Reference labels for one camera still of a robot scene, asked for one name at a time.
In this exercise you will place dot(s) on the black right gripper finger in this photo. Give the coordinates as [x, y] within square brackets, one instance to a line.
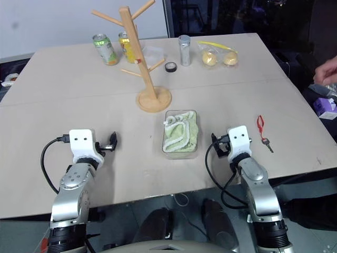
[219, 152]
[214, 138]

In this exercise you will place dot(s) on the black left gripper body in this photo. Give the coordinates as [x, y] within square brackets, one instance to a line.
[101, 147]

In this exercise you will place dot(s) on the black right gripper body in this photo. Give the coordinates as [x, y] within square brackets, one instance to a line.
[223, 144]

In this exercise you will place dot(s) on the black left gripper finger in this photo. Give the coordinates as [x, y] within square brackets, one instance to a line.
[114, 147]
[113, 137]

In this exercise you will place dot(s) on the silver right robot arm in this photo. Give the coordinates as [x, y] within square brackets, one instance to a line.
[259, 189]

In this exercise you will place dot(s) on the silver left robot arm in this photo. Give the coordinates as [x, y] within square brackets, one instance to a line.
[72, 189]

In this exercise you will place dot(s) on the bystander bare hand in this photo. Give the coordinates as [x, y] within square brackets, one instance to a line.
[326, 70]

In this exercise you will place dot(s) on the green white-edged towel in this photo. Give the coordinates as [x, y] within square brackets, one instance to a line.
[180, 131]

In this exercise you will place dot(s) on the clear plastic rectangular container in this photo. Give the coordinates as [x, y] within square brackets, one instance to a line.
[181, 155]

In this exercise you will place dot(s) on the wooden branched hanging rack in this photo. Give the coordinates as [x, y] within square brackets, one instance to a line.
[143, 69]

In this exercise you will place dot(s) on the yellow round fruit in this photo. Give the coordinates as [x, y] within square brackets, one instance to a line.
[209, 58]
[231, 58]

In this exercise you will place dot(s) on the black tape roll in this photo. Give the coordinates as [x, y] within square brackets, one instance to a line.
[170, 67]

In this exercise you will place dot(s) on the green drink can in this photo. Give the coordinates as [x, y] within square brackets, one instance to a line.
[107, 51]

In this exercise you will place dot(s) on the yellow drink can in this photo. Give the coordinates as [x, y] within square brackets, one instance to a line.
[128, 50]

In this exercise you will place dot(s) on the clear zip bag yellow seal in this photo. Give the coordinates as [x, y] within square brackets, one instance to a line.
[218, 50]

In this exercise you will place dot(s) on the silver cylindrical tin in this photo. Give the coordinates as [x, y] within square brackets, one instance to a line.
[184, 50]

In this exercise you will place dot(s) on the crumpled clear plastic wrap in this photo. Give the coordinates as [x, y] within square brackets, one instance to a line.
[154, 53]

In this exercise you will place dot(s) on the purple white box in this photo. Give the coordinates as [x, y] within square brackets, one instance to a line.
[326, 106]

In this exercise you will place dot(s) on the grey plastic bag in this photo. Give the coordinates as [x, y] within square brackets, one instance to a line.
[322, 89]

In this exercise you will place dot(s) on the white small device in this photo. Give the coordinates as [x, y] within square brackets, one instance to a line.
[10, 79]

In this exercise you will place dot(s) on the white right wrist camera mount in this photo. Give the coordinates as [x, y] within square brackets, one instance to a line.
[239, 141]

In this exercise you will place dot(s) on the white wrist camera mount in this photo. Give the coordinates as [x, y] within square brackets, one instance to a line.
[82, 143]
[239, 141]

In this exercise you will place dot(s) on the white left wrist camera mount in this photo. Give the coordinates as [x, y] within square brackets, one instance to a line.
[82, 143]

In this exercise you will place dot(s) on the grey window frame post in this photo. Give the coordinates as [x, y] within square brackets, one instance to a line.
[168, 18]

